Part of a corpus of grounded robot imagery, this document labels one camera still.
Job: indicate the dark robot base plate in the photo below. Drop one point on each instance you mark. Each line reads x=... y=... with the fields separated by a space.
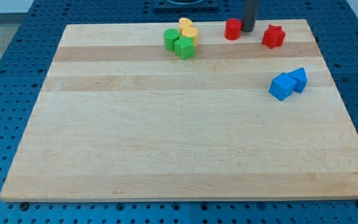
x=164 y=5

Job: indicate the blue cube block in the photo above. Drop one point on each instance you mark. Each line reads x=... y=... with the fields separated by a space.
x=282 y=86

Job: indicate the blue triangle block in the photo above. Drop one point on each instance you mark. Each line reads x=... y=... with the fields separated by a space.
x=299 y=75

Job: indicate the green star block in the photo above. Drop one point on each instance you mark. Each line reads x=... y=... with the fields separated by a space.
x=184 y=47

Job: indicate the green cylinder block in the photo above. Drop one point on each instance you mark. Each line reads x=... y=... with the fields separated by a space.
x=170 y=36

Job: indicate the yellow hexagon block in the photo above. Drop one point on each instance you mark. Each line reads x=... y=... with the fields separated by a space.
x=191 y=32

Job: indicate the light wooden board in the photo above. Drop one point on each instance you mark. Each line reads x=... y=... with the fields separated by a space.
x=121 y=119

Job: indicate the red cylinder block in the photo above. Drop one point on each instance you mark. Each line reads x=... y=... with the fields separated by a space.
x=232 y=29

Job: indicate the red star block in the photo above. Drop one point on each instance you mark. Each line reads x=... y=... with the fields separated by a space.
x=273 y=36

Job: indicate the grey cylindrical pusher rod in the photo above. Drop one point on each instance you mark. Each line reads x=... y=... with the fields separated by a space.
x=249 y=15

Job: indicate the yellow heart block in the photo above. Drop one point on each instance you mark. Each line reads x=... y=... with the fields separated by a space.
x=183 y=23

